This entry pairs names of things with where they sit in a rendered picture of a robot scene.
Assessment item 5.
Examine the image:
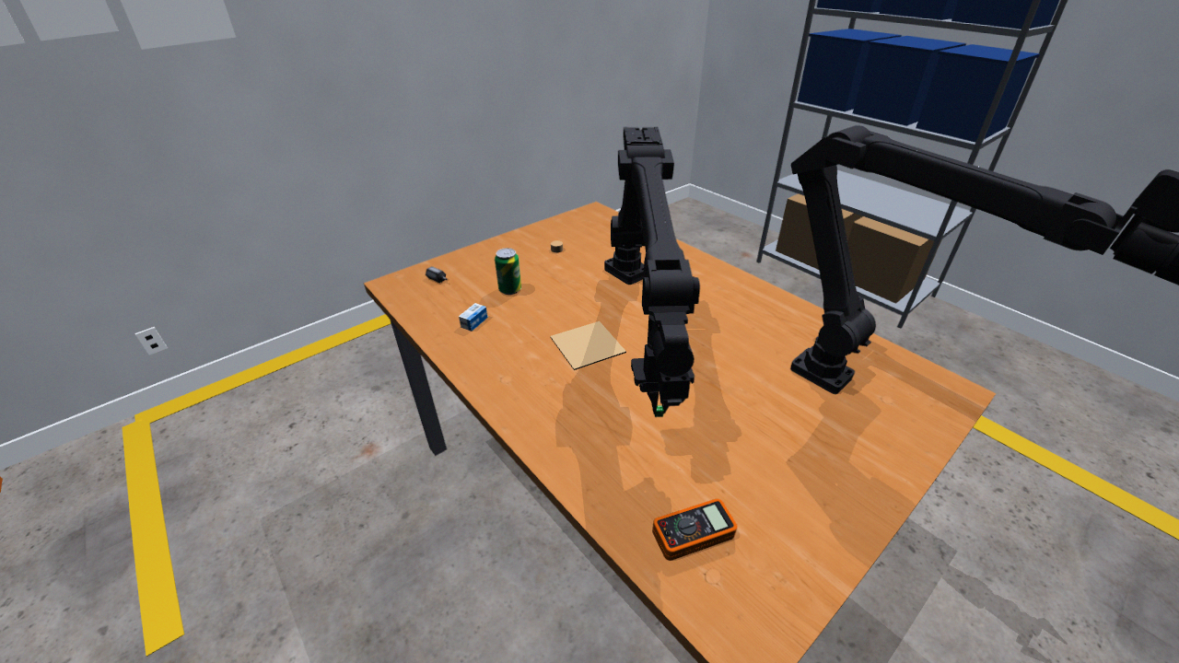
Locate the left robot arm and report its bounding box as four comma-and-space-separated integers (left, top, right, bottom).
790, 125, 1179, 392

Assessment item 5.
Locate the orange digital multimeter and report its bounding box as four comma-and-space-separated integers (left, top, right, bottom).
652, 499, 737, 562

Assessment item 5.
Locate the green soda can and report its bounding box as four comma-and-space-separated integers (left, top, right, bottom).
495, 248, 521, 295

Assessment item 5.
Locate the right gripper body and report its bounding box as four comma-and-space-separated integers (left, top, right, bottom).
631, 357, 694, 392

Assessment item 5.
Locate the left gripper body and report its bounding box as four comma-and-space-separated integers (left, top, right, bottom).
1154, 242, 1179, 285

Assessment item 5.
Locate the beige flat mat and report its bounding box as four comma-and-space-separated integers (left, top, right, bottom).
549, 321, 626, 370

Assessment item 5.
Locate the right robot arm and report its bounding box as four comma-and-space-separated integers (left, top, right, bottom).
604, 127, 700, 406

